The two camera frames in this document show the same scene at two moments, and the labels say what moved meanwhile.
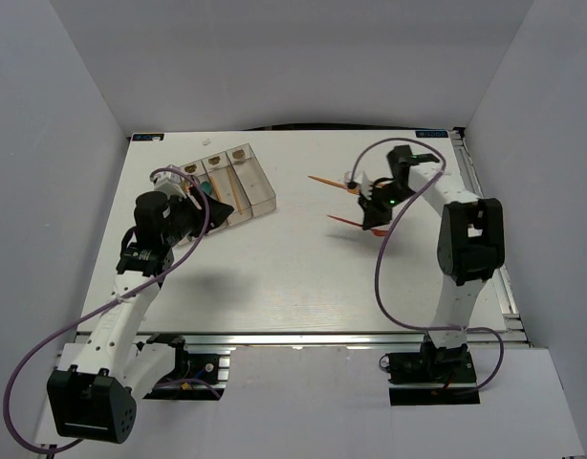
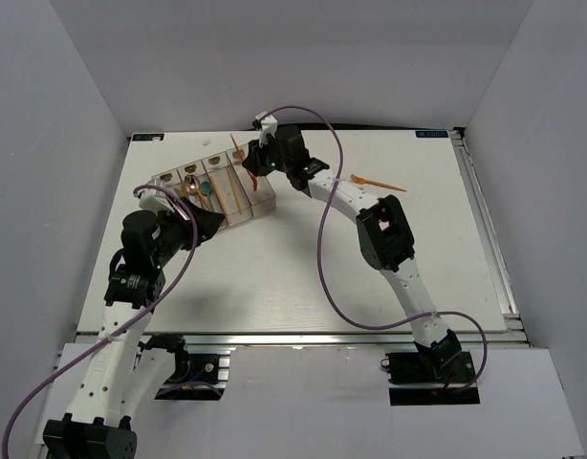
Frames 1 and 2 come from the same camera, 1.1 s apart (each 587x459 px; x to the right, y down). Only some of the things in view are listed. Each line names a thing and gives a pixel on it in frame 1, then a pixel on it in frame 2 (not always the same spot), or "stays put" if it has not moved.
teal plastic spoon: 206,186 stays put
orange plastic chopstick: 216,187 stays put
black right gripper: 372,214 → 254,161
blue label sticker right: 431,134 stays put
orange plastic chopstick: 234,188 stays put
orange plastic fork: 377,232 → 240,154
